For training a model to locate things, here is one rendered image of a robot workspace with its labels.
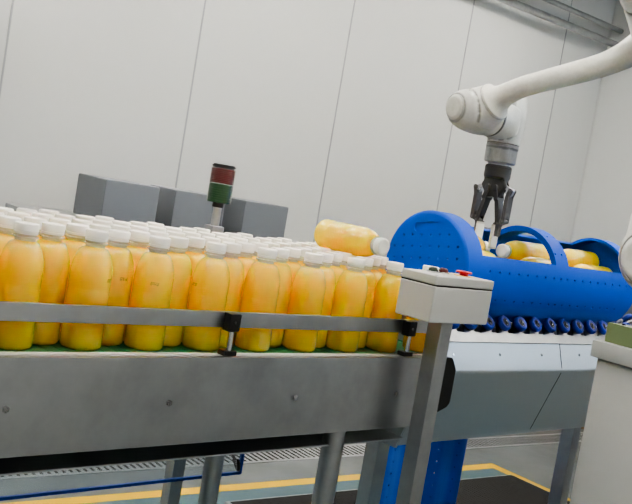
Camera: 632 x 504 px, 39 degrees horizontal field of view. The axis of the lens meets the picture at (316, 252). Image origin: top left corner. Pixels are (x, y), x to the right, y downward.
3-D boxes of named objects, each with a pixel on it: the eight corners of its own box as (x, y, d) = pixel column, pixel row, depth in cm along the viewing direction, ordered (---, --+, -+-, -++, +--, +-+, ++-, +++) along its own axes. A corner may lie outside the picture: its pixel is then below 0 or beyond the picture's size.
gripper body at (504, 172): (519, 168, 248) (513, 200, 249) (495, 165, 254) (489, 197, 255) (503, 164, 243) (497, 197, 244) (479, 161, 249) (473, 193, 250)
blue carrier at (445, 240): (635, 330, 281) (641, 240, 282) (463, 322, 222) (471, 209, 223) (557, 322, 302) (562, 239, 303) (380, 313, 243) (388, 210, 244)
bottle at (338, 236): (309, 228, 212) (364, 240, 198) (329, 213, 215) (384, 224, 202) (318, 252, 215) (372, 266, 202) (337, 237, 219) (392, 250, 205)
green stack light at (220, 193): (235, 205, 230) (238, 186, 230) (215, 202, 226) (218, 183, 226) (221, 202, 235) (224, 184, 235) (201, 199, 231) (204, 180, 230)
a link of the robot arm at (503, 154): (499, 146, 255) (495, 166, 255) (480, 140, 249) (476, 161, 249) (525, 148, 248) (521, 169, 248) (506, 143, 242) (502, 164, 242)
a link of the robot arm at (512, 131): (498, 145, 256) (470, 138, 247) (508, 92, 255) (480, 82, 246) (529, 148, 248) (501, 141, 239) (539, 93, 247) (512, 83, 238)
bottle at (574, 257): (597, 275, 286) (566, 271, 273) (578, 270, 291) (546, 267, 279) (601, 253, 285) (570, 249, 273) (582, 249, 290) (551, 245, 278)
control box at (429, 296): (486, 325, 198) (495, 280, 198) (428, 322, 185) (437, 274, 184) (452, 315, 206) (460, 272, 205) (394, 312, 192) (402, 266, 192)
